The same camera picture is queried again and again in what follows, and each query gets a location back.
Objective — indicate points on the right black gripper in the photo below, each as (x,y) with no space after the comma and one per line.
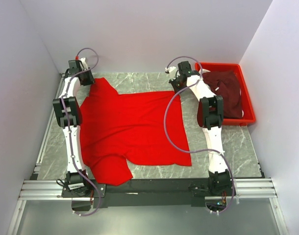
(175,84)

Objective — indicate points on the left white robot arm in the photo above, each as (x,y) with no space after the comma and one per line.
(69,118)

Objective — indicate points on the white pink t shirt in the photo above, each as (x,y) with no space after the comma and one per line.
(202,71)

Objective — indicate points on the dark maroon t shirt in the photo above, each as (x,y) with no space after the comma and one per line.
(226,84)

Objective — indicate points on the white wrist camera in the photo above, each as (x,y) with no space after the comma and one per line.
(83,62)
(170,70)

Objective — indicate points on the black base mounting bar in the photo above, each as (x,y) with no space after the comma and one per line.
(150,192)

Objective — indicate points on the aluminium frame rail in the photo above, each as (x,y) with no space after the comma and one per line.
(50,190)

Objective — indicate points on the red t shirt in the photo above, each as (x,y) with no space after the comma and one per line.
(118,129)

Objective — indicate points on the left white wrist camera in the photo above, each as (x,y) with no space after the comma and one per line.
(83,62)

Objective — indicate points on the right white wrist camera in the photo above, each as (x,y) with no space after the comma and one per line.
(170,70)

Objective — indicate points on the red plastic bin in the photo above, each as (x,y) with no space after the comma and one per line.
(249,115)

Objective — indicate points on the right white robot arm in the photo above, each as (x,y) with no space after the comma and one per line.
(210,118)

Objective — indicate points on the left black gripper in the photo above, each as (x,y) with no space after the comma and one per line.
(87,78)

